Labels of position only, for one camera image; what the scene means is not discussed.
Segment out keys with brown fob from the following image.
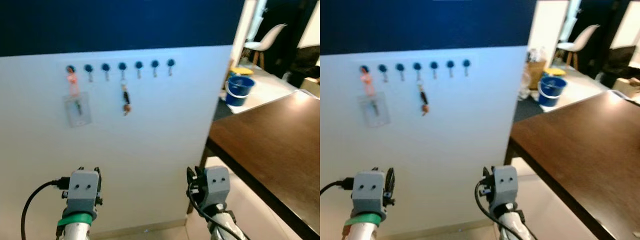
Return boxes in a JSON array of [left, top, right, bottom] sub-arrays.
[[417, 79, 430, 117], [120, 79, 132, 117]]

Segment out dark blue rug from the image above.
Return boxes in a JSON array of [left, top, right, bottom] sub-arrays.
[[512, 97, 547, 124], [212, 97, 237, 122]]

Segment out dark brown wooden table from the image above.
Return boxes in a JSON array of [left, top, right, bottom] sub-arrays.
[[205, 90, 321, 240], [505, 90, 640, 240]]

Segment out blue plastic bucket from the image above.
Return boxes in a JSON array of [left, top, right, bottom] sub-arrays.
[[225, 75, 256, 107], [537, 75, 568, 107]]

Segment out tall open cardboard box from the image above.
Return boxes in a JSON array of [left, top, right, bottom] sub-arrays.
[[527, 60, 547, 91]]

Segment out brown cardboard box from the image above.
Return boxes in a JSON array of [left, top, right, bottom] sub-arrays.
[[612, 77, 640, 99], [300, 76, 321, 98]]

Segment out black sofa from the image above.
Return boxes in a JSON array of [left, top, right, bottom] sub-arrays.
[[284, 45, 321, 89], [599, 46, 640, 89]]

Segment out white chair with wooden legs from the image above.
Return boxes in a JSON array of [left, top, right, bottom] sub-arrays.
[[243, 23, 288, 70], [556, 24, 601, 71]]

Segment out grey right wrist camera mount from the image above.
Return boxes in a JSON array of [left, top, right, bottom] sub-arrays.
[[492, 165, 519, 209], [202, 166, 232, 209]]

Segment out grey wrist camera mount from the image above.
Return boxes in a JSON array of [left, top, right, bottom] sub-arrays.
[[66, 170, 101, 214], [351, 171, 387, 215], [202, 166, 232, 209], [492, 165, 519, 209]]

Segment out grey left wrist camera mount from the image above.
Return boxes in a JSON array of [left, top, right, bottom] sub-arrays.
[[66, 170, 101, 214], [351, 171, 387, 215]]

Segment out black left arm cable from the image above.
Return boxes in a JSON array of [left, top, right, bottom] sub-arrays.
[[320, 177, 357, 197], [21, 177, 71, 240]]

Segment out pink lanyard with card holder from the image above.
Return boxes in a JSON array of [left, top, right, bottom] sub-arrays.
[[357, 70, 387, 128], [63, 70, 92, 128]]

